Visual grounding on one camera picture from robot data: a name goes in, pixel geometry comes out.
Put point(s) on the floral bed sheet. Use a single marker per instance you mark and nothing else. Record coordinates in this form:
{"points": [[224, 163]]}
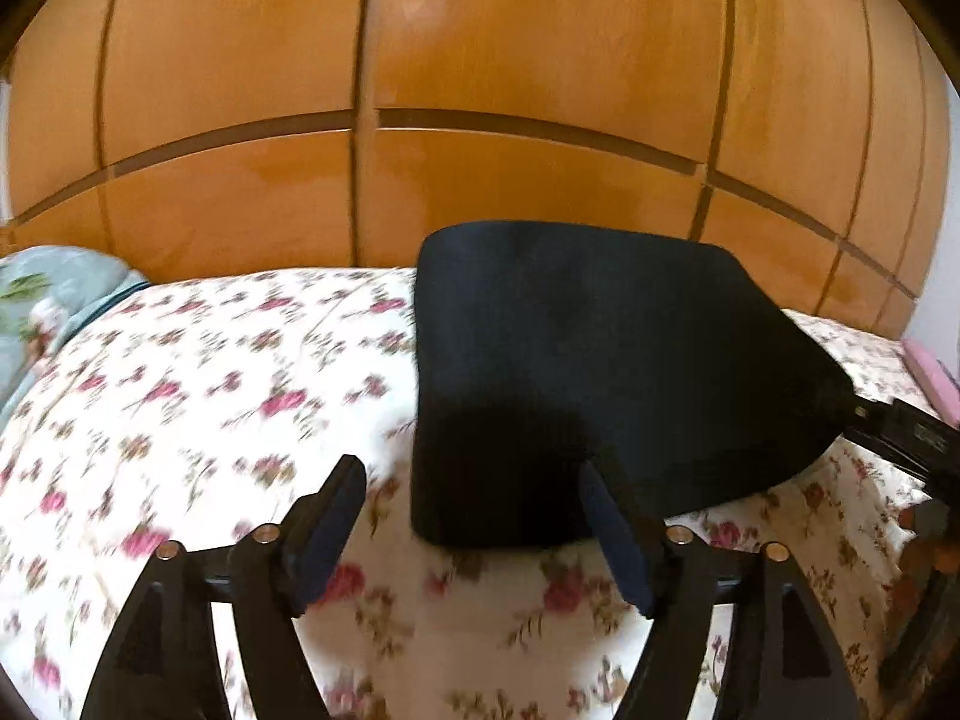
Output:
{"points": [[187, 405]]}

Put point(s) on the light blue floral pillow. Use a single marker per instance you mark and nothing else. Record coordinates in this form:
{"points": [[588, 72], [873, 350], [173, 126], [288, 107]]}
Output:
{"points": [[45, 300]]}

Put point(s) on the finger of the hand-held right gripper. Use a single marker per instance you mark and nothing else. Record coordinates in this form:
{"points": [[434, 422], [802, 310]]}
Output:
{"points": [[911, 431]]}

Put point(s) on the wooden wardrobe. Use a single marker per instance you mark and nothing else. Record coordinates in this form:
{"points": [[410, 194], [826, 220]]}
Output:
{"points": [[487, 90]]}

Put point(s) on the pink cloth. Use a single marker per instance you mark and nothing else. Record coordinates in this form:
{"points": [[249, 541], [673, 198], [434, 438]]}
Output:
{"points": [[934, 371]]}

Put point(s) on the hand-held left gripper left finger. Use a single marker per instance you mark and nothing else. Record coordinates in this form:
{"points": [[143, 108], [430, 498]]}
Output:
{"points": [[330, 532]]}

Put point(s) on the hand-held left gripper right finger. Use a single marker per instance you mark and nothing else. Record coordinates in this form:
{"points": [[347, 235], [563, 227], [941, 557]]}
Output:
{"points": [[615, 532]]}

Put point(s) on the black pants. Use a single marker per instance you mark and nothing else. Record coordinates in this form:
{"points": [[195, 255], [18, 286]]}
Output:
{"points": [[600, 360]]}

